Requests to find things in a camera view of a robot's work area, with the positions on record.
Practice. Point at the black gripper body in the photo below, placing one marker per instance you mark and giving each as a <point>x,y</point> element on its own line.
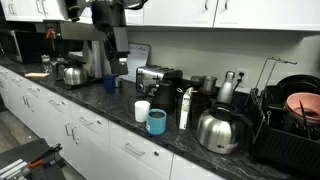
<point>118,50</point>

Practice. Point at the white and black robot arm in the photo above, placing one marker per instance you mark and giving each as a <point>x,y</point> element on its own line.
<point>108,16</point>

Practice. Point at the silver four-slot toaster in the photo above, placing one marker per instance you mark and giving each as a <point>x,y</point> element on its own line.
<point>152,74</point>

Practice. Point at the small whiteboard sign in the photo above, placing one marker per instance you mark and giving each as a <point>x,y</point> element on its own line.
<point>137,57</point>

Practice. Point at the black commercial coffee brewer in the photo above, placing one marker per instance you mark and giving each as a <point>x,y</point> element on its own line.
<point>64,37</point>

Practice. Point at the dark blue plastic cup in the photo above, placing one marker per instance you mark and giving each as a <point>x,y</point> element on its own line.
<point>109,84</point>

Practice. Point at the steel carafe under brewer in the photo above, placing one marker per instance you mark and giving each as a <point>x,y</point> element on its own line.
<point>75,75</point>

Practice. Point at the white ceramic mug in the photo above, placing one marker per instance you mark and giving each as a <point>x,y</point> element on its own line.
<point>141,110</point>

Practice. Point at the black coffee pitcher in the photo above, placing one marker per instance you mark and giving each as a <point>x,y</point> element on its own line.
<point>164,96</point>

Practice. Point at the teal insulated mug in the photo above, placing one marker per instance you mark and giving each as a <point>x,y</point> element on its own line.
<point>156,122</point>

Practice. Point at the yellow sponge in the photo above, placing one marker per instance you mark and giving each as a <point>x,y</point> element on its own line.
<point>37,75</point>

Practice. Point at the white carton box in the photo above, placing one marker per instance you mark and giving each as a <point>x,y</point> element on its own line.
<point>185,107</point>

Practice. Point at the black microwave oven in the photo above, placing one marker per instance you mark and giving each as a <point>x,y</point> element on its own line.
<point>22,46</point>

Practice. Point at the steel tumbler cup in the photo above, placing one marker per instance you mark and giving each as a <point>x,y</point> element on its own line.
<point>208,84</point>

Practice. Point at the steel water bottle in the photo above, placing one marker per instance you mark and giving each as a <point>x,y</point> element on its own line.
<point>225,93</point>

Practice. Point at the large steel thermal carafe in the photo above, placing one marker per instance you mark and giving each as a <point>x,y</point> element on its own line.
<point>220,129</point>

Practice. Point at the black dish drying rack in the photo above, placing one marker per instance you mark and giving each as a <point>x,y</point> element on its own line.
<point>278,135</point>

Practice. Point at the pink plastic bowl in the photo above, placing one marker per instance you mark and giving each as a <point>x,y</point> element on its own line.
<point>304,102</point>

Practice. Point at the black clamp with orange handle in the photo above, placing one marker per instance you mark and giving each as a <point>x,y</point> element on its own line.
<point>49,158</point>

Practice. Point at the wall power outlet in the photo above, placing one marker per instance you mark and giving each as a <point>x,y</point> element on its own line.
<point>243,74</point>

